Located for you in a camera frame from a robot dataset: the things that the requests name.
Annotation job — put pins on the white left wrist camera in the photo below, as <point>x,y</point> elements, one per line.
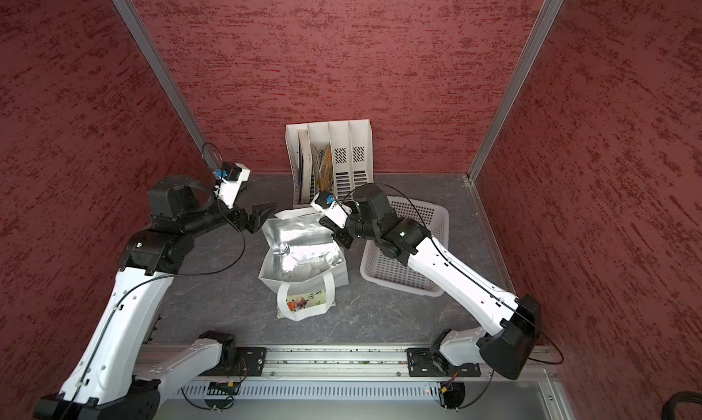
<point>229,179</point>

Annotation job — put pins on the white perforated file organizer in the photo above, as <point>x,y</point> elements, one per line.
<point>352,147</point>

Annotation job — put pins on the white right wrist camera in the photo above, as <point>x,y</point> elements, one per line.
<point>326,203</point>

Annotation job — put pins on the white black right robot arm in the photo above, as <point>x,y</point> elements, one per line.
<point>509,325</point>

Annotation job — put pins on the yellow brown book in organizer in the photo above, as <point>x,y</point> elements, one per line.
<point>322,169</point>

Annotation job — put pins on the aluminium left corner post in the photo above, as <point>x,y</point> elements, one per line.
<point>129,14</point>

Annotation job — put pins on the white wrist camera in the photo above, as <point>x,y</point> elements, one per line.
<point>229,179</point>
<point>326,203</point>

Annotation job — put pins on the white insulated delivery bag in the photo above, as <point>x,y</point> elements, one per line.
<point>298,232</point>

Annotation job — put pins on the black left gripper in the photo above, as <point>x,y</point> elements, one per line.
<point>254,218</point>

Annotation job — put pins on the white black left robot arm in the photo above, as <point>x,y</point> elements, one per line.
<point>105,384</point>

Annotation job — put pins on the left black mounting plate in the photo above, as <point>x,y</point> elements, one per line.
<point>242,362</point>

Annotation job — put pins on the aluminium corner post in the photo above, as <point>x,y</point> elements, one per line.
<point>536,38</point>
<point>129,14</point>

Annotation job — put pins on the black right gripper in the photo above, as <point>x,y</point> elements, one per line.
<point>343,238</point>

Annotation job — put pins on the white slotted cable duct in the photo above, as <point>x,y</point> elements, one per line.
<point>200,391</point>

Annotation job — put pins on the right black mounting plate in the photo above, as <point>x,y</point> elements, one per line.
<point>425,363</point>

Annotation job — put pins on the black mounting plate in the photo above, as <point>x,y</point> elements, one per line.
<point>425,363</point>
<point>242,362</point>

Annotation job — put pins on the aluminium right corner post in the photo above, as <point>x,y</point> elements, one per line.
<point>536,38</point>

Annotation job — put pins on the white book in organizer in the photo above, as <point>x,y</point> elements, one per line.
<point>306,162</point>

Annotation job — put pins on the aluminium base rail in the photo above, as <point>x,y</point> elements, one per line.
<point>315,362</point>

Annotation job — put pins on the colourful picture book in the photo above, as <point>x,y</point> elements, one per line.
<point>300,302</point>

